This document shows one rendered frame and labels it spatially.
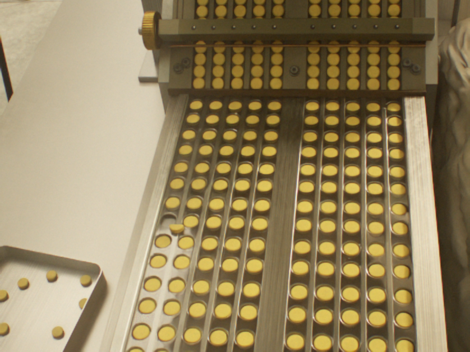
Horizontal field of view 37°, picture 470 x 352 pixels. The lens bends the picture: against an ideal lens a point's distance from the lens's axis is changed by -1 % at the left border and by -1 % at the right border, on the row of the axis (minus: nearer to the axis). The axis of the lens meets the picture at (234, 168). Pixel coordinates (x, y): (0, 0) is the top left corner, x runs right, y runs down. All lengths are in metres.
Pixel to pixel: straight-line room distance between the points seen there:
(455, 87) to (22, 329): 0.44
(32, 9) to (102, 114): 1.89
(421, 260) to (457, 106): 0.17
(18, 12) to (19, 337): 2.15
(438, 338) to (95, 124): 0.53
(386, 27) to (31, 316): 0.41
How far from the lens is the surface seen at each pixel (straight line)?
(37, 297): 0.70
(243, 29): 0.60
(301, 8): 0.63
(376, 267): 0.49
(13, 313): 0.70
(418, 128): 0.58
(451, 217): 0.55
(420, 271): 0.49
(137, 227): 0.53
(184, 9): 0.65
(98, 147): 0.83
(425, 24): 0.60
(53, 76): 0.96
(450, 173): 0.57
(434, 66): 0.62
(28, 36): 2.59
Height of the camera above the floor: 1.34
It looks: 45 degrees down
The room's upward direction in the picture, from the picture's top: 8 degrees counter-clockwise
